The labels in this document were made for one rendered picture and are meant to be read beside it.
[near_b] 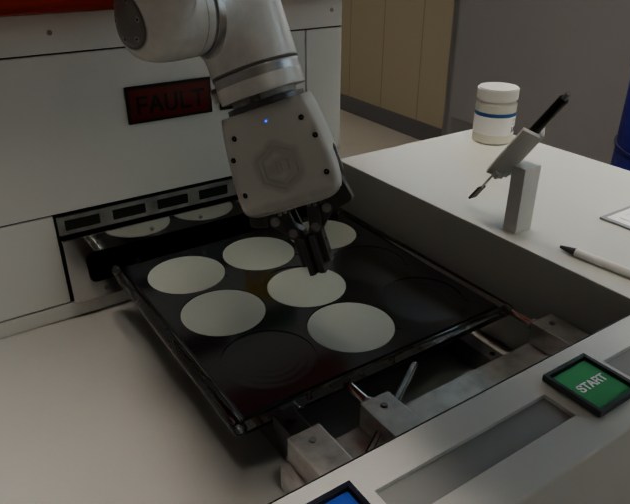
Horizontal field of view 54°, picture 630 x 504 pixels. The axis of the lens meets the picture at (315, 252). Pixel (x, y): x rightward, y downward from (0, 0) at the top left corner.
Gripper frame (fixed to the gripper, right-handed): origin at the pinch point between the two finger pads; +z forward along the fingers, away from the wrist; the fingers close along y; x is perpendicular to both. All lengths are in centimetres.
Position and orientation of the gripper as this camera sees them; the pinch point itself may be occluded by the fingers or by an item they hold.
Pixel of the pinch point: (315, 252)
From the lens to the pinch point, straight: 62.3
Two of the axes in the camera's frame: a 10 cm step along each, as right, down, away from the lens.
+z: 3.0, 9.3, 2.1
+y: 9.3, -2.5, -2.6
